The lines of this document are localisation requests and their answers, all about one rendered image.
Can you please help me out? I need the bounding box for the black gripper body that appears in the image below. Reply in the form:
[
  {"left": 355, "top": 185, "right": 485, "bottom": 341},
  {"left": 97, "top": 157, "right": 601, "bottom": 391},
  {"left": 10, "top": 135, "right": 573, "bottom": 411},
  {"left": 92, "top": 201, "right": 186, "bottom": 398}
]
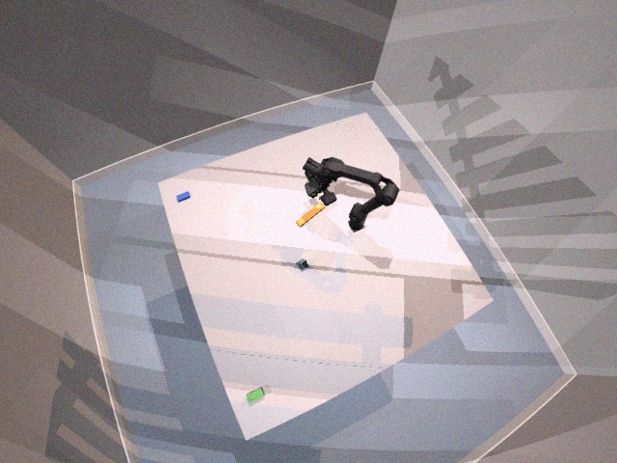
[{"left": 305, "top": 172, "right": 337, "bottom": 206}]

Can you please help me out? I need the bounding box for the small blue block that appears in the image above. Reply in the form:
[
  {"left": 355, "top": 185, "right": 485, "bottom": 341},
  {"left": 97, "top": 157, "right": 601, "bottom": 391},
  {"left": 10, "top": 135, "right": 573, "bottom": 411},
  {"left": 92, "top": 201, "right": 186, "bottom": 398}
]
[{"left": 176, "top": 191, "right": 191, "bottom": 202}]

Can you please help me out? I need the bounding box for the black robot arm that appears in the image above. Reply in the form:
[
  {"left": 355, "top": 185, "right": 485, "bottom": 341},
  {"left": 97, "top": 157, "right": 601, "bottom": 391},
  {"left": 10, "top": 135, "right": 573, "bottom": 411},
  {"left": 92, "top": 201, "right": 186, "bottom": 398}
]
[{"left": 302, "top": 157, "right": 400, "bottom": 232}]

